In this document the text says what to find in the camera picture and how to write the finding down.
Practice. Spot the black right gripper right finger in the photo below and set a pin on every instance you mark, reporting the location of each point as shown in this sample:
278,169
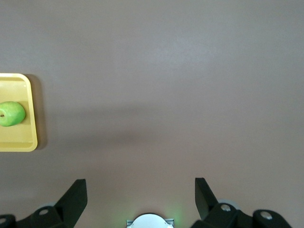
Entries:
209,213

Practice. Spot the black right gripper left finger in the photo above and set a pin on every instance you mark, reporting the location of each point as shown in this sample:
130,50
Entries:
66,209

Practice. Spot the green apple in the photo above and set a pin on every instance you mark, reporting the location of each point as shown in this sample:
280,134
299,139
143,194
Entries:
12,114

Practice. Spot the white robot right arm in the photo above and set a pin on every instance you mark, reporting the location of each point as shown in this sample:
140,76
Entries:
150,222

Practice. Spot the yellow plastic tray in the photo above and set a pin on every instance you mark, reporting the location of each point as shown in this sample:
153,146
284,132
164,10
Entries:
14,135

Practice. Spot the brown table mat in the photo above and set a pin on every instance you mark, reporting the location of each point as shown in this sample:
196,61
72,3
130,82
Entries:
152,71

